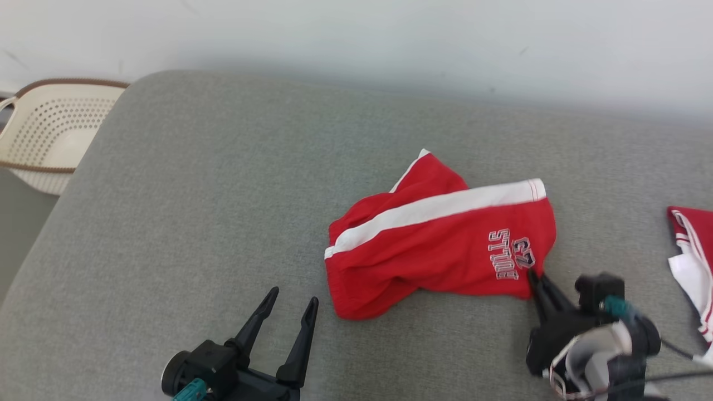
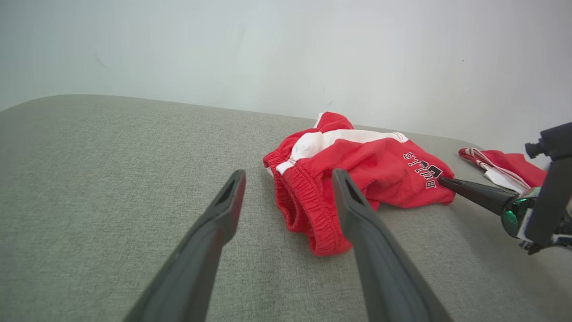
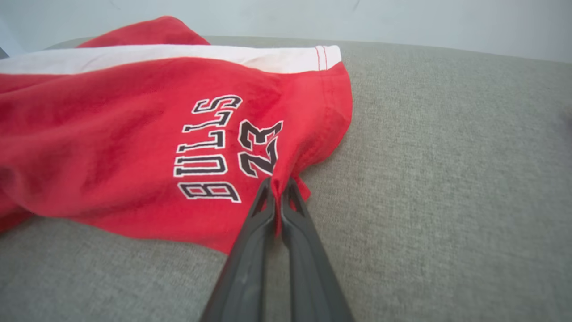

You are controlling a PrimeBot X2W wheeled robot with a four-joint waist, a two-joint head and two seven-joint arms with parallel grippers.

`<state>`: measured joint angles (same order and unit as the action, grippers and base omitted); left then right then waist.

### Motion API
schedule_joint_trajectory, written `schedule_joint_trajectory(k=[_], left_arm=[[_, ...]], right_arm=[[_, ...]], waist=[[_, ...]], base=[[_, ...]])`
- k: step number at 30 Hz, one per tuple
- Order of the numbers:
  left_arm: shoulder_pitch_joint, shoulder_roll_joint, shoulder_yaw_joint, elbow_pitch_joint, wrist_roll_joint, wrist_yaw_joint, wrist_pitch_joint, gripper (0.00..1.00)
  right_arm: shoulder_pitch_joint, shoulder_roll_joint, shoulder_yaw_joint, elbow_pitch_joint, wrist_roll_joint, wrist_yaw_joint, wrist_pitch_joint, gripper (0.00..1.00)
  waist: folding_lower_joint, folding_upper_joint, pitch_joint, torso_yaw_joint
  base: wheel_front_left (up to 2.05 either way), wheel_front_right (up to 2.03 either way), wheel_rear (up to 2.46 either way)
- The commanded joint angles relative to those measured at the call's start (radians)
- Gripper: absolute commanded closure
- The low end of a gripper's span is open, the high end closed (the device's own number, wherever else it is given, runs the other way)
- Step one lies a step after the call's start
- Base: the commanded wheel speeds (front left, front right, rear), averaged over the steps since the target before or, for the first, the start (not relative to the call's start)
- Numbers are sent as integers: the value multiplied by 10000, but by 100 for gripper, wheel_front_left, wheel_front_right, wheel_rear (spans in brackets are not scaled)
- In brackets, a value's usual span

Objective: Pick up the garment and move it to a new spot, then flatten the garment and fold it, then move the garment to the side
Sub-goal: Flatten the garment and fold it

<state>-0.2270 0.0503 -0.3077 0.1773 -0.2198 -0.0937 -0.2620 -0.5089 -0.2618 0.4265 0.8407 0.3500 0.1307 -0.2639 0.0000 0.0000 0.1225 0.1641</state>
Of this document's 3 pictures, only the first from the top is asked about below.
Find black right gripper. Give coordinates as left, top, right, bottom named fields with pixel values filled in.
left=526, top=269, right=611, bottom=376

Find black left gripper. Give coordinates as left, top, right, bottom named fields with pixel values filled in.
left=209, top=286, right=320, bottom=401

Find red Bulls 23 shorts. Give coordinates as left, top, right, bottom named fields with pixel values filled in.
left=324, top=148, right=558, bottom=321

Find red white-sleeved jersey shirt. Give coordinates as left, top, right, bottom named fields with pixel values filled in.
left=667, top=206, right=713, bottom=346

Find grey fabric sofa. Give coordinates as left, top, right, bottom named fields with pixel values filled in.
left=0, top=70, right=713, bottom=401

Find cream perforated laundry basket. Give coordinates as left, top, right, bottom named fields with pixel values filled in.
left=0, top=78, right=130, bottom=195

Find black cable with teal plug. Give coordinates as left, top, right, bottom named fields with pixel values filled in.
left=172, top=378, right=208, bottom=401
left=603, top=295, right=697, bottom=360

